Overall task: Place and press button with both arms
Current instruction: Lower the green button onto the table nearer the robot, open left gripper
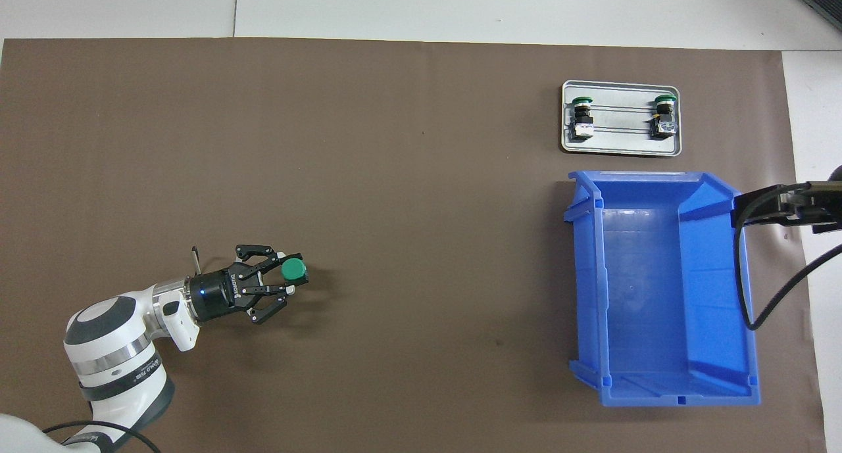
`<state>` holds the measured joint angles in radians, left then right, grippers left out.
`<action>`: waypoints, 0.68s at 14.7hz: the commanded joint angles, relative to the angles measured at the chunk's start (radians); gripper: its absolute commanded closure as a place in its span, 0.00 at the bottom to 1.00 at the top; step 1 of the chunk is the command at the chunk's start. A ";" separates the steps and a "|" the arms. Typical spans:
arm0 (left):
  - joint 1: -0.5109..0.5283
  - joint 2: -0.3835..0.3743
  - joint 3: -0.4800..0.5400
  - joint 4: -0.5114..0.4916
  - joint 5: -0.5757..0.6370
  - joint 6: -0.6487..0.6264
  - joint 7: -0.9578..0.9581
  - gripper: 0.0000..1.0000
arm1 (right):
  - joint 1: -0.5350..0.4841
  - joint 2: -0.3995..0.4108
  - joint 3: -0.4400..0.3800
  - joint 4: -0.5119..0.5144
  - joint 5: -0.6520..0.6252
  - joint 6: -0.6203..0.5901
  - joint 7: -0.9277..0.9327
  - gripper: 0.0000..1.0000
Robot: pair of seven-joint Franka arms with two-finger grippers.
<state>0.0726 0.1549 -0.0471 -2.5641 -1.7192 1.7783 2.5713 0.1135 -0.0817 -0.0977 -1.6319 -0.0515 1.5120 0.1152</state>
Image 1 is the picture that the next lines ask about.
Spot green push button switch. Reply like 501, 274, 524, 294
649, 94, 679, 140
570, 95, 596, 142
281, 258, 309, 287

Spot blue plastic storage bin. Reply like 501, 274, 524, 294
564, 170, 762, 408

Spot brown paper table mat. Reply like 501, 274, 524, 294
0, 37, 828, 453

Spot grey metal tray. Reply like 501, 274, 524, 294
560, 80, 683, 157

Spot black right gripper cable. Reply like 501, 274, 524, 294
733, 183, 842, 331

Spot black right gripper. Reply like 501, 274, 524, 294
732, 166, 842, 234

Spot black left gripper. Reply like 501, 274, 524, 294
187, 245, 303, 325

